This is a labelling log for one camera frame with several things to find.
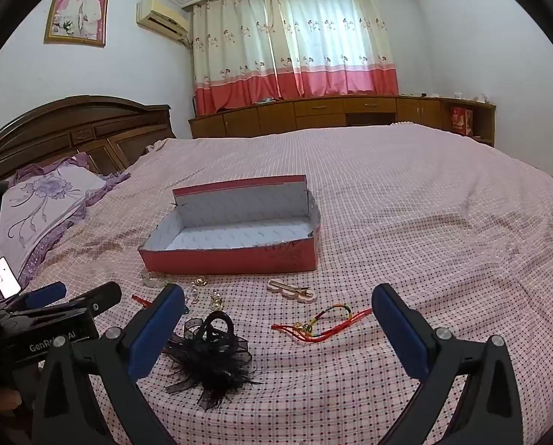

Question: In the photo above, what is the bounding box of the pink checkered bed sheet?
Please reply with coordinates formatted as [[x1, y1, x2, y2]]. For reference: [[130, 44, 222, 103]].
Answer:
[[0, 123, 553, 445]]

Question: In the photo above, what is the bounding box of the smartphone with lit screen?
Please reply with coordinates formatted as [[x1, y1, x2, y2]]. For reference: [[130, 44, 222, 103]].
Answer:
[[0, 256, 23, 298]]

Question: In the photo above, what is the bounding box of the wall air conditioner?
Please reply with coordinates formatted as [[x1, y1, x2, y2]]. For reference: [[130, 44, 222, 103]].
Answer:
[[136, 0, 191, 45]]

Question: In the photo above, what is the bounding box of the gold hair clip pink base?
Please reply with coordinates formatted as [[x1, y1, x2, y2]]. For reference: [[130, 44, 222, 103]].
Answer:
[[267, 279, 315, 303]]

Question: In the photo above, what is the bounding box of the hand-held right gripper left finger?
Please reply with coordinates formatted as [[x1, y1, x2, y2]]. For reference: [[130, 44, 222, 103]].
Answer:
[[34, 283, 187, 445]]

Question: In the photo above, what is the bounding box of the dark wooden headboard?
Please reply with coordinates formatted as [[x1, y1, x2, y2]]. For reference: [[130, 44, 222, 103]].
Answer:
[[0, 96, 177, 181]]

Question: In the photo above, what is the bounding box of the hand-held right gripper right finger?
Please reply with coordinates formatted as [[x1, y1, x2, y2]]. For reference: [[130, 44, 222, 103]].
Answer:
[[371, 283, 524, 445]]

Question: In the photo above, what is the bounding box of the cream and red curtain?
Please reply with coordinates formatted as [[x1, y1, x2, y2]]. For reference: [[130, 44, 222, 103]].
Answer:
[[192, 0, 400, 116]]

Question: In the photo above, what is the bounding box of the red cardboard box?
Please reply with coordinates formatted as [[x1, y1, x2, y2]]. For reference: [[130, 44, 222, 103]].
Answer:
[[138, 175, 322, 276]]

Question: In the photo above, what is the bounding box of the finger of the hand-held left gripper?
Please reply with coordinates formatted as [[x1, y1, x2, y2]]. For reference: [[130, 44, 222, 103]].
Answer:
[[0, 282, 68, 316], [60, 281, 122, 323]]

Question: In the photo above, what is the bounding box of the person's left hand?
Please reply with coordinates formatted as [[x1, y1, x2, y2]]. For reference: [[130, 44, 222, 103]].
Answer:
[[0, 387, 23, 417]]

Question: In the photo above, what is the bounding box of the long wooden cabinet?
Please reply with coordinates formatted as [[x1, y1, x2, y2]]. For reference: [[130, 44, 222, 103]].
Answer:
[[188, 96, 497, 148]]

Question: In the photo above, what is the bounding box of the purple floral pillow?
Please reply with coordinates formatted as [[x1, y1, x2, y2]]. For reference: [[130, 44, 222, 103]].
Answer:
[[0, 153, 131, 288]]

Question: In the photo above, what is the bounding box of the black feather hair clip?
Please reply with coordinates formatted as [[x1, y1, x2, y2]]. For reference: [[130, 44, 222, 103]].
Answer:
[[165, 310, 263, 411]]

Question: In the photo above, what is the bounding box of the multicolour braided bracelet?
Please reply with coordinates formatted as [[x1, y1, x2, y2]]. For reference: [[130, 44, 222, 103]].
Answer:
[[304, 303, 353, 332]]

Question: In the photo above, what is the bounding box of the framed wall photo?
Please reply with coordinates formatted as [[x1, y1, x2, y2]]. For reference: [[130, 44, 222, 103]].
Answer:
[[45, 0, 111, 48]]

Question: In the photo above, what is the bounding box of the red gift box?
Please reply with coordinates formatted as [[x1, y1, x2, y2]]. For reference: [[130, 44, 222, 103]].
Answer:
[[450, 106, 474, 136]]

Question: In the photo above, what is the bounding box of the red string bracelet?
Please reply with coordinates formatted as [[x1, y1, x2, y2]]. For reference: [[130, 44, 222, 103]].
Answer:
[[271, 307, 373, 345]]

